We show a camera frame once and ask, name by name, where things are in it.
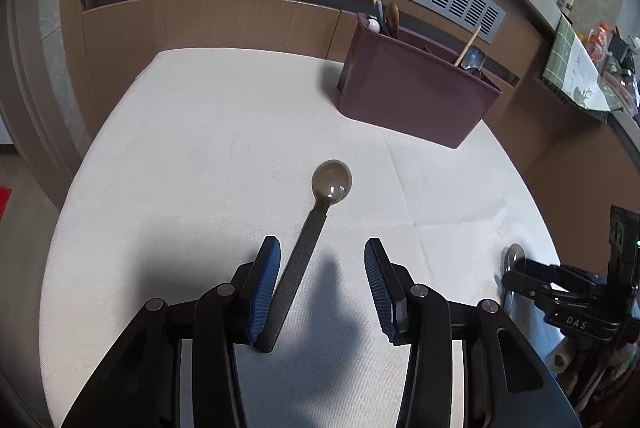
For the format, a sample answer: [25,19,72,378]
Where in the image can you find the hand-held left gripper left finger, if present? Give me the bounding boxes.
[60,235,282,428]

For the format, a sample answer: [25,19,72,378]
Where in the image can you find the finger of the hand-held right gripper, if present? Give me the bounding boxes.
[501,271,566,316]
[517,257,598,289]

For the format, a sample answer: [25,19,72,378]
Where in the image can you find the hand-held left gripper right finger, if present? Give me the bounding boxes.
[364,238,583,428]

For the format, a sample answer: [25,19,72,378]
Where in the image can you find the plain metal spoon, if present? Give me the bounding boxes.
[500,245,527,314]

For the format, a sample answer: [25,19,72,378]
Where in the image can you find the metal spoon with textured handle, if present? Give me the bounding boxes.
[254,159,353,354]

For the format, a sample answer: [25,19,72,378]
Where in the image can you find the maroon plastic utensil holder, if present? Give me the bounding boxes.
[337,12,502,150]

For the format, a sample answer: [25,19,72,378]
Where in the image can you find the metal shovel-shaped spoon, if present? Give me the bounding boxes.
[462,46,487,72]

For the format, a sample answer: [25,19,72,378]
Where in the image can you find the small grey vent grille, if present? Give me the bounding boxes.
[537,73,571,105]

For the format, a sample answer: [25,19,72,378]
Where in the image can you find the clear glass dish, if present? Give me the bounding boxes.
[600,68,640,114]

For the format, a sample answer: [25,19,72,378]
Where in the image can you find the green tiled cloth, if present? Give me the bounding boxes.
[542,16,613,111]

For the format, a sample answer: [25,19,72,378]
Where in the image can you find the dark container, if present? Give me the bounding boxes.
[611,33,633,59]

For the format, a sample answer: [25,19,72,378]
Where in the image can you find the orange bottle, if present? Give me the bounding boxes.
[585,23,612,59]

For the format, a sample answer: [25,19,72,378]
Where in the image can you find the brown wooden cabinet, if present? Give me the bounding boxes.
[57,0,640,229]

